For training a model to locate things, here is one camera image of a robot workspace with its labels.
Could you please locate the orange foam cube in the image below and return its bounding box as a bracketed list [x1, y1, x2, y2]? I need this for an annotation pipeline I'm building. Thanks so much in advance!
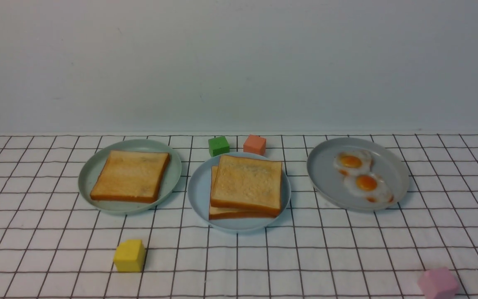
[243, 135, 267, 156]

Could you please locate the green plate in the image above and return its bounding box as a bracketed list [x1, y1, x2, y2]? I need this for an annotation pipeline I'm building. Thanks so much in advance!
[78, 139, 182, 215]

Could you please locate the fried egg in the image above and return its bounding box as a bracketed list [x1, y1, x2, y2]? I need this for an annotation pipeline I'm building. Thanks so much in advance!
[333, 149, 373, 176]
[343, 172, 394, 203]

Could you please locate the yellow foam cube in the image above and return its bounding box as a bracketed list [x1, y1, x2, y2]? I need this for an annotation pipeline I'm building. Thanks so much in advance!
[113, 240, 146, 272]

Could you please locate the grey plate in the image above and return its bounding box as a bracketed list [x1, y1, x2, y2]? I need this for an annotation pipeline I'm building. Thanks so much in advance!
[307, 137, 410, 212]

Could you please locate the light blue plate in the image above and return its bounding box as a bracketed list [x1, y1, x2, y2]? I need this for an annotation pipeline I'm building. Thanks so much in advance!
[186, 154, 292, 233]

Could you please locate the fried egg back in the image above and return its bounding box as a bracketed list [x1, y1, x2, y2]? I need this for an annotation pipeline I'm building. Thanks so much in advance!
[333, 149, 373, 176]

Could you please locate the white grid tablecloth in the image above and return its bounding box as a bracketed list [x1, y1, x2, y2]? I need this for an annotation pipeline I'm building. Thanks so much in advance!
[0, 134, 478, 299]

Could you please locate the fried egg middle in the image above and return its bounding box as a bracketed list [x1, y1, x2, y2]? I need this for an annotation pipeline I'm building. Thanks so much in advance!
[343, 172, 394, 203]

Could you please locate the pink foam cube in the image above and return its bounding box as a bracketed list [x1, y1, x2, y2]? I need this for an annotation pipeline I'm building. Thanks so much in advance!
[417, 267, 460, 299]

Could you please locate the green foam cube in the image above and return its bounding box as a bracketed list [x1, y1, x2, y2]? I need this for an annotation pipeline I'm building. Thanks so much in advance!
[207, 136, 230, 157]

